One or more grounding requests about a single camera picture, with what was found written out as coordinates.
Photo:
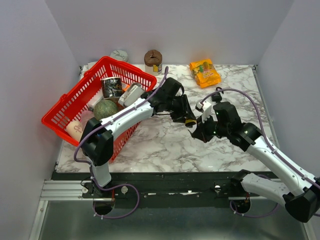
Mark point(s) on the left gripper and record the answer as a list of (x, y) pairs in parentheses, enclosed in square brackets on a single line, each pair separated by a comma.
[(185, 111)]

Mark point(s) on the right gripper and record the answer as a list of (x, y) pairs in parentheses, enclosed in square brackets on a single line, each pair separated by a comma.
[(200, 133)]

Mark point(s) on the yellow padlock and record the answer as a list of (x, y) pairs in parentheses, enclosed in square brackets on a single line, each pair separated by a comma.
[(190, 122)]

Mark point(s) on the black padlock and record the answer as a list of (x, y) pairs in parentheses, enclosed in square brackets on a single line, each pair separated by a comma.
[(217, 97)]

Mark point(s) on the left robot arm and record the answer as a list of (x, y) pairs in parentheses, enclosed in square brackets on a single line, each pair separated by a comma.
[(97, 141)]

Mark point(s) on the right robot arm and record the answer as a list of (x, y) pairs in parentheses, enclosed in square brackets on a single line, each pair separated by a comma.
[(298, 191)]

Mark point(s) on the orange candy bag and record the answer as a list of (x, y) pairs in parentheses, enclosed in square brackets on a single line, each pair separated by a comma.
[(204, 73)]

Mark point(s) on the grey white box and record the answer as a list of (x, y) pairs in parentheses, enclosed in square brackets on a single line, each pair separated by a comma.
[(133, 93)]

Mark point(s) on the brown-lidded jar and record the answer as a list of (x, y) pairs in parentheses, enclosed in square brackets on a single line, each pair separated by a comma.
[(153, 60)]

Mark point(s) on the black printed can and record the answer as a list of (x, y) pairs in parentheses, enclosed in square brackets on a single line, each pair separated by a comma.
[(111, 87)]

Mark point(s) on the green round melon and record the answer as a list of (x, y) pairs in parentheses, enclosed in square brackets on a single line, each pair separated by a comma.
[(104, 109)]

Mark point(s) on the pink bottle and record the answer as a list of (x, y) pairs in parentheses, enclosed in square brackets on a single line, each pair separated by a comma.
[(85, 116)]

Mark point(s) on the beige printed cylinder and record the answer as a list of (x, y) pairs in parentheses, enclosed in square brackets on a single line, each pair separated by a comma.
[(75, 130)]

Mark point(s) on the red plastic basket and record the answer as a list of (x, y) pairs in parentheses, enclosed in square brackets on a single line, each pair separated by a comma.
[(71, 105)]

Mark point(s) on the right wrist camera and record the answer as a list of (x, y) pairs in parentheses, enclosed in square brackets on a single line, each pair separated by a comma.
[(205, 108)]

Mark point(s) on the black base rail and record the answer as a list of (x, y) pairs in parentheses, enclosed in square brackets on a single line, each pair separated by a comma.
[(162, 189)]

